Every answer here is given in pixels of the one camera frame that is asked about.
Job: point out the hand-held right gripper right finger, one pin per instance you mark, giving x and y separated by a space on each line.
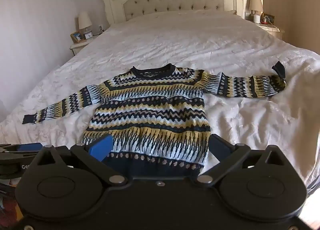
220 148

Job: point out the navy yellow patterned knit sweater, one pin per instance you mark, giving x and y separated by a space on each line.
150 117

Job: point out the white bedspread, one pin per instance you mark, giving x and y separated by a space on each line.
175 44

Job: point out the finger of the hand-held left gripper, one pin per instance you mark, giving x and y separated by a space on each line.
28 146

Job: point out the wooden picture frame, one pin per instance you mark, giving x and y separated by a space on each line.
76 36

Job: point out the white cylinder device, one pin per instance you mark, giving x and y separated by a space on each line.
256 18

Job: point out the cream nightstand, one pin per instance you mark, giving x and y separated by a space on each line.
77 45
271 29

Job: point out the small white clock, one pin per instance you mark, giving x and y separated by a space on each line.
88 35

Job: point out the small picture frame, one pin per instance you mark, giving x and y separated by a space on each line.
268 17

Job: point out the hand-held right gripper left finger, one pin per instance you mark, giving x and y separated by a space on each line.
102 148

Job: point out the small upright grey device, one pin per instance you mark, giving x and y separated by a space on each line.
100 29

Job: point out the dark patterned cloth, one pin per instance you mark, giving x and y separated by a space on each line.
6 197

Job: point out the white shade table lamp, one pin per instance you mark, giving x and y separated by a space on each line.
84 21
255 2

